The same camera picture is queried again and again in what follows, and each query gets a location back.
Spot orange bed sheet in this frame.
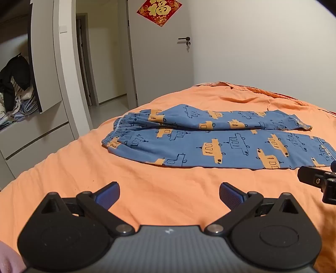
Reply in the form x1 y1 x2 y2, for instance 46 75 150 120
0 81 336 273

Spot blue car print pants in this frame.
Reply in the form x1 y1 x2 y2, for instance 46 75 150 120
101 104 336 171

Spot dark hallway door frame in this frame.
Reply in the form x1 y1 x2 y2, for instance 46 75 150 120
76 15 93 107

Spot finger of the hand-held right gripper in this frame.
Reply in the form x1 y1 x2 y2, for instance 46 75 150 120
298 161 336 204

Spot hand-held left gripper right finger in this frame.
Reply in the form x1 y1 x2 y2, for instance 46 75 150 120
205 182 302 236

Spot black garment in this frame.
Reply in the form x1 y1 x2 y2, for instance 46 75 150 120
0 53 31 111

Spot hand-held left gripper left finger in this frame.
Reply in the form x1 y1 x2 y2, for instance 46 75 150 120
37 182 135 236

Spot white room door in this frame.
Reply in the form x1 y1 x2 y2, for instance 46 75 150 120
127 0 195 109

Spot red gold door decoration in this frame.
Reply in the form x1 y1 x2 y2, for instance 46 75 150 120
136 0 182 27

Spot pile of folded clothes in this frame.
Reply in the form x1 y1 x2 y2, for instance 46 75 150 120
0 83 39 128

